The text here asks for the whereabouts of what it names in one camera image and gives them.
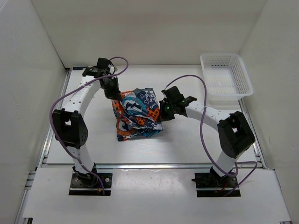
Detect colourful patterned shorts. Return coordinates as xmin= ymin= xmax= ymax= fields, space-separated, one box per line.
xmin=112 ymin=88 xmax=163 ymax=141

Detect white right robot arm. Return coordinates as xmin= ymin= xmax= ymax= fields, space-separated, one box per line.
xmin=158 ymin=86 xmax=255 ymax=187

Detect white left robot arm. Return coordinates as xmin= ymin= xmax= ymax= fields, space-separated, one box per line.
xmin=50 ymin=58 xmax=121 ymax=187

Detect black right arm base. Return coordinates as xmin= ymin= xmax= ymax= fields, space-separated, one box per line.
xmin=192 ymin=169 xmax=241 ymax=198

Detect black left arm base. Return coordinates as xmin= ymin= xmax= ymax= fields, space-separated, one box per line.
xmin=69 ymin=166 xmax=113 ymax=196

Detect white plastic mesh basket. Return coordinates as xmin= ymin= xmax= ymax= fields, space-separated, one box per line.
xmin=200 ymin=53 xmax=254 ymax=104

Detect aluminium frame rail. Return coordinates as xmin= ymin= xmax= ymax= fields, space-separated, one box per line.
xmin=14 ymin=67 xmax=292 ymax=224

